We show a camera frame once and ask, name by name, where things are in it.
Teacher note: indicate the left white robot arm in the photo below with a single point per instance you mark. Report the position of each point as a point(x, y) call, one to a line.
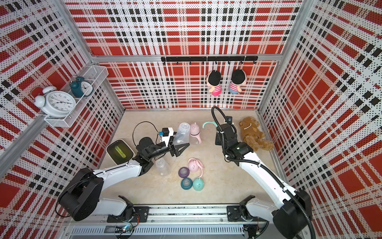
point(81, 198)

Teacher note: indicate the doll with blue pants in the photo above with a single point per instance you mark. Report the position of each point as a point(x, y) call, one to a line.
point(238, 79)

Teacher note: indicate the clear baby bottle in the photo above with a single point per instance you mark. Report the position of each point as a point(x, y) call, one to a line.
point(162, 167)
point(183, 134)
point(195, 140)

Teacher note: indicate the brown teddy bear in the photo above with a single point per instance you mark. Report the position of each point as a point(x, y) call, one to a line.
point(253, 136)

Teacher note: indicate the clear baby bottle top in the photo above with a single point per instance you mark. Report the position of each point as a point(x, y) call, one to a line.
point(195, 140)

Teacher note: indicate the teal alarm clock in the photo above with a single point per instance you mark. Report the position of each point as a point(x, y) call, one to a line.
point(81, 88)

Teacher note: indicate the clear baby bottle middle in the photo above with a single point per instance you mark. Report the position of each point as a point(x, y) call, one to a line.
point(162, 167)

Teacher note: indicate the white wire shelf basket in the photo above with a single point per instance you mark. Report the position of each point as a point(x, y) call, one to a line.
point(95, 75)

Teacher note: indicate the mint green bottle cap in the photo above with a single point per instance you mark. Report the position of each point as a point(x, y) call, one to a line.
point(198, 184)

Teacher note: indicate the large white alarm clock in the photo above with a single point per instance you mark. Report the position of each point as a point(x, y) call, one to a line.
point(55, 103)

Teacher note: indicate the white green sterilizer box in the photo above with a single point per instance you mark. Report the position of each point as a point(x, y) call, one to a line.
point(120, 152)

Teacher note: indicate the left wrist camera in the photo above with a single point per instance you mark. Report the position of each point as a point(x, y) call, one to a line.
point(166, 134)

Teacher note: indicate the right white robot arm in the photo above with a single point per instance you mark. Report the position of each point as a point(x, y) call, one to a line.
point(290, 210)

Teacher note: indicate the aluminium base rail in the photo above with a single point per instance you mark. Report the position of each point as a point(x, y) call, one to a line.
point(193, 221)

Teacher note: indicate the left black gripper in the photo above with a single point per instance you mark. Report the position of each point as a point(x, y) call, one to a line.
point(174, 149)

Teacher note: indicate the pink pig cap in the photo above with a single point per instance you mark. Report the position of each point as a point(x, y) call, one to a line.
point(195, 129)
point(194, 165)

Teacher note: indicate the black hook rail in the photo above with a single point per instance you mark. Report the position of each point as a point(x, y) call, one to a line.
point(209, 59)

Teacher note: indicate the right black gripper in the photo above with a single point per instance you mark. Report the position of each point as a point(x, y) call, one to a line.
point(217, 141)

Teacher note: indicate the green circuit board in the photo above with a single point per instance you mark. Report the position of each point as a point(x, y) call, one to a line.
point(127, 229)

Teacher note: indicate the clear baby bottle bottom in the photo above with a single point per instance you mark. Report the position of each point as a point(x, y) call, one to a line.
point(183, 134)

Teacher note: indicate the doll with pink pants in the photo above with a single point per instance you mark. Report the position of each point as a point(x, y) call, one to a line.
point(213, 82)

